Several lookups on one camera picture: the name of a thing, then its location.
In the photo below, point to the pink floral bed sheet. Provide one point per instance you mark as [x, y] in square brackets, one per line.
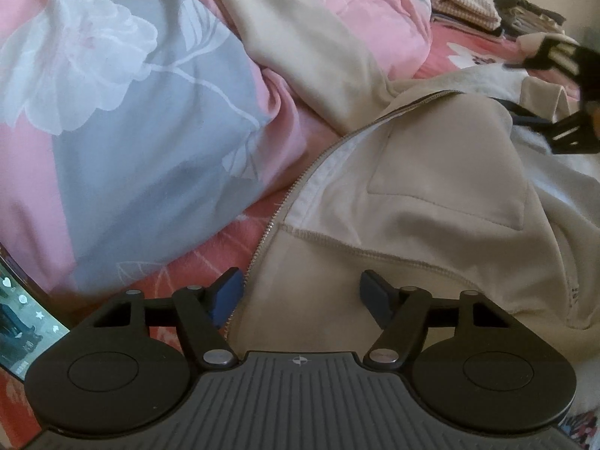
[431, 63]

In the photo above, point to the cream fleece garment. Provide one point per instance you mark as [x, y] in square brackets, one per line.
[534, 42]

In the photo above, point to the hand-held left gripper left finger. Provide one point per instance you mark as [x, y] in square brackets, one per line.
[227, 295]

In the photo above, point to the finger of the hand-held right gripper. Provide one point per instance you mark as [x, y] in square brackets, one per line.
[558, 58]
[579, 138]

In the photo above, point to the black smartphone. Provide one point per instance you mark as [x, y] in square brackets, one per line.
[23, 309]

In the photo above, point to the dark folded clothes stack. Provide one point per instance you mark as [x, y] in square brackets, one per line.
[529, 11]

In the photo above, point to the checkered folded cloth stack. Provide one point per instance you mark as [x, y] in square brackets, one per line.
[461, 2]

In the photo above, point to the beige zip hoodie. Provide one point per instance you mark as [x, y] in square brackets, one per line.
[422, 225]

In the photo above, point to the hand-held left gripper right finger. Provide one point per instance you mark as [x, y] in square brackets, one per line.
[375, 295]

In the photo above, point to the pink grey floral duvet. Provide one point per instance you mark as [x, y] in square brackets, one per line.
[140, 150]

